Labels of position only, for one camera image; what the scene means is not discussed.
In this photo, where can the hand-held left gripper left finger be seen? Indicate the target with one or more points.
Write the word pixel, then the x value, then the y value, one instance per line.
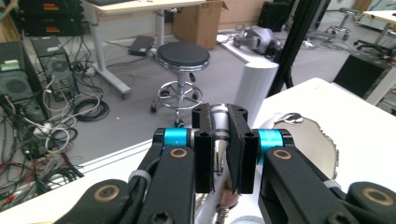
pixel 204 155

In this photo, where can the cardboard box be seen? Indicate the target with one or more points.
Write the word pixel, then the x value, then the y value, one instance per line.
pixel 199 25

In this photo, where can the grey robot device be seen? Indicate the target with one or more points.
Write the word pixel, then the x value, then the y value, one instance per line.
pixel 258 39

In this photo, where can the black cabinet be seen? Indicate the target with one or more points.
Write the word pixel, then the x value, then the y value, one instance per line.
pixel 361 76

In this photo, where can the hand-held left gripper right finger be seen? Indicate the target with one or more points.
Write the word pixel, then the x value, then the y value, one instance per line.
pixel 247 161

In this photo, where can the black flat box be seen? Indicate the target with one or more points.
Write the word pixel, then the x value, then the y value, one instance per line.
pixel 141 45

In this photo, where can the white table mat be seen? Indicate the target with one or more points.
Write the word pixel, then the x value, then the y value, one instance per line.
pixel 358 140

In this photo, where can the white floor platform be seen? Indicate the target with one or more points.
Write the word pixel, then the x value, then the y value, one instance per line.
pixel 239 51

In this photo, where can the white stand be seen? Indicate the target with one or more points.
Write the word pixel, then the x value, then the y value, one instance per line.
pixel 260 90

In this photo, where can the grey stool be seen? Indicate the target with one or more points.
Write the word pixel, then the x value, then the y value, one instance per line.
pixel 344 21

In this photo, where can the black computer tower green label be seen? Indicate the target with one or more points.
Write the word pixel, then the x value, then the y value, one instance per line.
pixel 18 87

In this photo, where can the black metal frame strut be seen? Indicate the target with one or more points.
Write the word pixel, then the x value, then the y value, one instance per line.
pixel 295 46

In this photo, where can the black round stool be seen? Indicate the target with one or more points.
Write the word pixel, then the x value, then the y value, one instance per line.
pixel 183 56

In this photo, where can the desk with grey legs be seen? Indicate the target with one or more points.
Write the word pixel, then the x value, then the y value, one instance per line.
pixel 99 46

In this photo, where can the black equipment rack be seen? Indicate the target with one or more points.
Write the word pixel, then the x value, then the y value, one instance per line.
pixel 46 15

